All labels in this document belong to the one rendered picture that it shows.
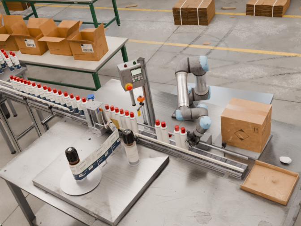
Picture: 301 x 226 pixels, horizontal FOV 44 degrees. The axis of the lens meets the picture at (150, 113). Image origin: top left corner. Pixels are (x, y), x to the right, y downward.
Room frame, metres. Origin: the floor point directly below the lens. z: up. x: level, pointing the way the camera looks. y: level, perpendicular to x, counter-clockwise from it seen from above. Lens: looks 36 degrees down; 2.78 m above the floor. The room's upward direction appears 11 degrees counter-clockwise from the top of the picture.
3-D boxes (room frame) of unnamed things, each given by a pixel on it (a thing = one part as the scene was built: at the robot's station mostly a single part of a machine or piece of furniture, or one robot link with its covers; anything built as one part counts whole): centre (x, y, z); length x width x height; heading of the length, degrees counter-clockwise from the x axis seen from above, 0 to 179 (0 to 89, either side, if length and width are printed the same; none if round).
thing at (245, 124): (2.07, -0.68, 0.99); 0.30 x 0.24 x 0.27; 53
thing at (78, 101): (2.74, 0.60, 0.98); 0.05 x 0.05 x 0.20
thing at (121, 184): (2.02, 0.45, 0.86); 0.80 x 0.67 x 0.05; 49
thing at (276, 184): (1.62, -0.69, 0.85); 0.30 x 0.26 x 0.04; 49
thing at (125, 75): (2.41, 0.09, 1.38); 0.17 x 0.10 x 0.19; 104
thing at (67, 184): (1.93, 0.58, 0.89); 0.31 x 0.31 x 0.01
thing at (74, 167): (1.93, 0.58, 1.04); 0.09 x 0.09 x 0.29
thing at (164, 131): (2.15, -0.08, 0.98); 0.05 x 0.05 x 0.20
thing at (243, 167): (2.27, 0.06, 0.86); 1.65 x 0.08 x 0.04; 49
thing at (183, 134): (2.04, -0.21, 0.98); 0.05 x 0.05 x 0.20
